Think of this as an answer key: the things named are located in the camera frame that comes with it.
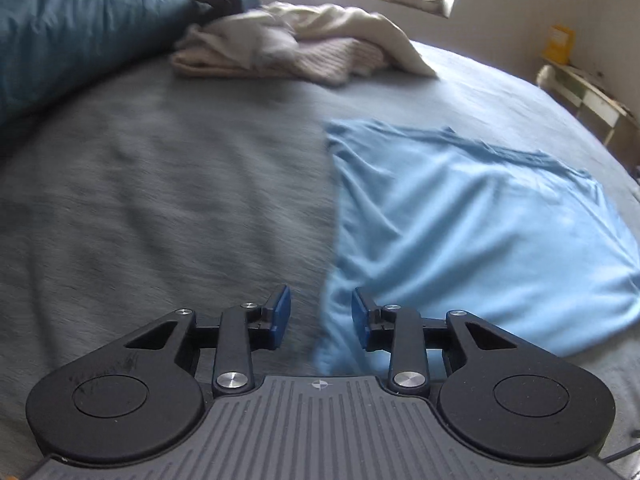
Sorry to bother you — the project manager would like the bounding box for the yellow box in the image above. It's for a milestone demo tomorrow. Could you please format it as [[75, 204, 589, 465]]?
[[542, 25, 577, 65]]

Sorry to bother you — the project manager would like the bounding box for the grey fleece blanket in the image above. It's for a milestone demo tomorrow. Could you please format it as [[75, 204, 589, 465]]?
[[0, 0, 640, 480]]

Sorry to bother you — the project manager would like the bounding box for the cream garment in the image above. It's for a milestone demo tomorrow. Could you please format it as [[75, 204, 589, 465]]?
[[260, 2, 439, 79]]

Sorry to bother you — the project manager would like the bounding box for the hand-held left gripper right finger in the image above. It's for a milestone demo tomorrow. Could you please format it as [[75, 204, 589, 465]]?
[[351, 287, 521, 395]]

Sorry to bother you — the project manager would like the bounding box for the pale grey garment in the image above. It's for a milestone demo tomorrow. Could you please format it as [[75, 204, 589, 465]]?
[[175, 10, 301, 68]]

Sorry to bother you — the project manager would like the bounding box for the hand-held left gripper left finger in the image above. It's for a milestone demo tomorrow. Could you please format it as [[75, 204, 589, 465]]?
[[125, 284, 292, 396]]

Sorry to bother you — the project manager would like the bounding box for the light blue t-shirt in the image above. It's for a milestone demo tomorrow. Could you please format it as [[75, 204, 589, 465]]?
[[314, 119, 640, 376]]

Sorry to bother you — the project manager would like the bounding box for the white wooden side table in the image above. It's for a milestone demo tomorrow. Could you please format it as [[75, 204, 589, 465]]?
[[536, 57, 640, 161]]

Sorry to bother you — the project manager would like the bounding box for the black garment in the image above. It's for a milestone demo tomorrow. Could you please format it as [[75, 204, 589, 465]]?
[[192, 0, 247, 24]]

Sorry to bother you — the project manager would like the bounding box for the teal duvet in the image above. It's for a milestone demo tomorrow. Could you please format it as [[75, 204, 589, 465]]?
[[0, 0, 262, 128]]

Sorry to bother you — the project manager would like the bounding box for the black cable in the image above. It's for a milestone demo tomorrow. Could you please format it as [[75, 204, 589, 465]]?
[[600, 439, 640, 464]]

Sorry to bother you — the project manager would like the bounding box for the brown white checked sweater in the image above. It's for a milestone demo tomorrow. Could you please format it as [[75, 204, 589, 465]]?
[[170, 37, 394, 87]]

